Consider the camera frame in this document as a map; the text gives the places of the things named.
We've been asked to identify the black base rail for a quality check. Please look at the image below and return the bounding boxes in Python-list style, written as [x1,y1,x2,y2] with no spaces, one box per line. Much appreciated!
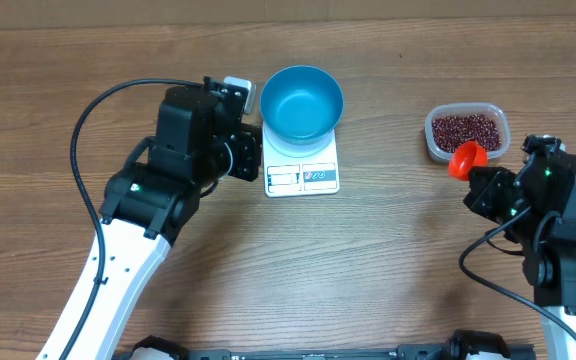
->
[112,330,537,360]

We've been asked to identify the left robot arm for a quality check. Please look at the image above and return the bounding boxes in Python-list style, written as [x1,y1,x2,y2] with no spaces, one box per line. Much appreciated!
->
[38,77,262,359]

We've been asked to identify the clear plastic container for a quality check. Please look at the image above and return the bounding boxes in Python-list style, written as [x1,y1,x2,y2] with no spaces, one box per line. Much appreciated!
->
[424,102,511,163]

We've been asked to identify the red beans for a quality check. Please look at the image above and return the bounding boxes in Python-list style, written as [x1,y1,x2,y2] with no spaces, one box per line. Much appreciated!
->
[431,114,502,153]

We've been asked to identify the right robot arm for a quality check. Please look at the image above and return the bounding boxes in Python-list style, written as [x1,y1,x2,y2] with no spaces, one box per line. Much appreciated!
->
[462,146,576,359]

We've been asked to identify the white digital kitchen scale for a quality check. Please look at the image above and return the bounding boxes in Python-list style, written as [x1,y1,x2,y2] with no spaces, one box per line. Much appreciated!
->
[262,124,340,198]

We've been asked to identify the blue bowl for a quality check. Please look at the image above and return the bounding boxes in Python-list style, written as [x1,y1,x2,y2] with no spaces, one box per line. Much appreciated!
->
[260,65,345,145]

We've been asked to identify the red scoop blue handle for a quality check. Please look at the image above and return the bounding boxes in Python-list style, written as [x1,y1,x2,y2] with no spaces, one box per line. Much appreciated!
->
[448,141,488,181]

